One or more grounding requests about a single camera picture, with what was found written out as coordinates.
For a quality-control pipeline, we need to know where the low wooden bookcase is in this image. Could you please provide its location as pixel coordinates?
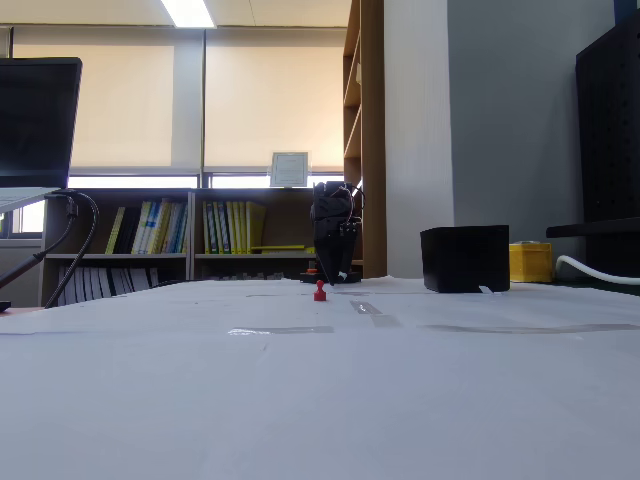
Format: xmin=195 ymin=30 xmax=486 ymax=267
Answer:
xmin=41 ymin=188 xmax=194 ymax=307
xmin=192 ymin=188 xmax=366 ymax=282

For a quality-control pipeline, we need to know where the black laptop screen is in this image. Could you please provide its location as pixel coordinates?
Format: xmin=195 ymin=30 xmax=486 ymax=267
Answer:
xmin=0 ymin=57 xmax=84 ymax=189

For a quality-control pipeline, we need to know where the blue and white book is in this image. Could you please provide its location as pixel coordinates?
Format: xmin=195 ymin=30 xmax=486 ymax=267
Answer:
xmin=147 ymin=199 xmax=171 ymax=256

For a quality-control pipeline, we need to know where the slanted yellow book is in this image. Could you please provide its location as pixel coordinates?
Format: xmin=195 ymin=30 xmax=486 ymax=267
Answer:
xmin=104 ymin=206 xmax=127 ymax=256

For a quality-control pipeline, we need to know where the large yellow book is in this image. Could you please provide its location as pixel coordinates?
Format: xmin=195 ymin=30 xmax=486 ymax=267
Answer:
xmin=244 ymin=201 xmax=268 ymax=255

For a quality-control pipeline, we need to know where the thick black braided cable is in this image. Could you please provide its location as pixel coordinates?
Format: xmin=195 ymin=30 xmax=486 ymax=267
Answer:
xmin=43 ymin=191 xmax=101 ymax=309

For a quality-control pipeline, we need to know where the yellow box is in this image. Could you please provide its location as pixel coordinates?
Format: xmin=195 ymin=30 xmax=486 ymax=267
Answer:
xmin=508 ymin=241 xmax=554 ymax=284

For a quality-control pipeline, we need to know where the white and yellow book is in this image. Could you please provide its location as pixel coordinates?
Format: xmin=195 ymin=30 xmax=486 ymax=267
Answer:
xmin=132 ymin=200 xmax=152 ymax=256

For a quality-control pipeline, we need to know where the thin black cable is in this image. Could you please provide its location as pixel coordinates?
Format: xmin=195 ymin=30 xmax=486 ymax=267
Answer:
xmin=0 ymin=195 xmax=77 ymax=292

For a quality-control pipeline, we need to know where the large white paper sheet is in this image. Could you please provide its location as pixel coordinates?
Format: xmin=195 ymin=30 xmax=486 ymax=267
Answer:
xmin=0 ymin=327 xmax=640 ymax=480

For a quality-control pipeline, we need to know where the flat lying yellow book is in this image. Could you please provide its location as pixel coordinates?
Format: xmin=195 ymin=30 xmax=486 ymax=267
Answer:
xmin=249 ymin=244 xmax=316 ymax=254

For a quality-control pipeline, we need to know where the framed white certificate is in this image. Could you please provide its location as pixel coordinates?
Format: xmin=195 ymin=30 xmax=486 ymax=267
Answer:
xmin=269 ymin=151 xmax=312 ymax=189

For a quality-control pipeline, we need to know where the silver laptop base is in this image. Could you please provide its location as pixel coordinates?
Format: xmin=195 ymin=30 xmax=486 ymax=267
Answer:
xmin=0 ymin=186 xmax=62 ymax=214

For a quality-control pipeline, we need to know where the ceiling light panel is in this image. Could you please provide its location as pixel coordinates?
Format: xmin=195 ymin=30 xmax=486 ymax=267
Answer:
xmin=160 ymin=0 xmax=215 ymax=29

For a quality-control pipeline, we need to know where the white power cable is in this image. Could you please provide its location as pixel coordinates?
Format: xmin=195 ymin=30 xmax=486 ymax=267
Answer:
xmin=554 ymin=254 xmax=640 ymax=286

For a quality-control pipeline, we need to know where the clear tape strip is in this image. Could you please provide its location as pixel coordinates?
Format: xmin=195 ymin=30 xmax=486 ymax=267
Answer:
xmin=227 ymin=325 xmax=335 ymax=337
xmin=349 ymin=299 xmax=404 ymax=329

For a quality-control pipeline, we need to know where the beige roller blind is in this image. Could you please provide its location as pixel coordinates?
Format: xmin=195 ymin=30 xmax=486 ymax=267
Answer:
xmin=12 ymin=27 xmax=204 ymax=174
xmin=204 ymin=27 xmax=347 ymax=172

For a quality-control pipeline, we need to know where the tall wooden bookshelf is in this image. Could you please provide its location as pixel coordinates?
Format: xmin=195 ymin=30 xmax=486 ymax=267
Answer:
xmin=342 ymin=0 xmax=387 ymax=279

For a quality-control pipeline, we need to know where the black open box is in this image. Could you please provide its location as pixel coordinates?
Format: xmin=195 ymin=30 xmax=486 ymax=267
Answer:
xmin=419 ymin=224 xmax=511 ymax=295

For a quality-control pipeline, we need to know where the black pegboard panel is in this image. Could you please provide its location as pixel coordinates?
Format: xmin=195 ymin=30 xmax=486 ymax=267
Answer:
xmin=574 ymin=17 xmax=640 ymax=279

